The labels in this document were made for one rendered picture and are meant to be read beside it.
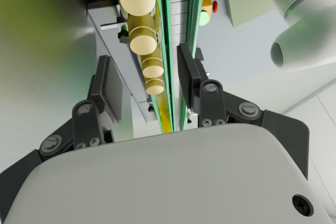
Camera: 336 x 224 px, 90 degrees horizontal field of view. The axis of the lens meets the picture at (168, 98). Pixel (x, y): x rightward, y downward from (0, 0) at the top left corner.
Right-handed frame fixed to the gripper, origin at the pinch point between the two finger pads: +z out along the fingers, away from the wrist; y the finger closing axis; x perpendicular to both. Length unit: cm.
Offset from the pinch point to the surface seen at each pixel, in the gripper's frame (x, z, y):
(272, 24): -33, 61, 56
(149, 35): -1.9, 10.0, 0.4
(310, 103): -347, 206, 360
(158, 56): -7.3, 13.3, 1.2
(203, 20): -19, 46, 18
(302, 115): -390, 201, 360
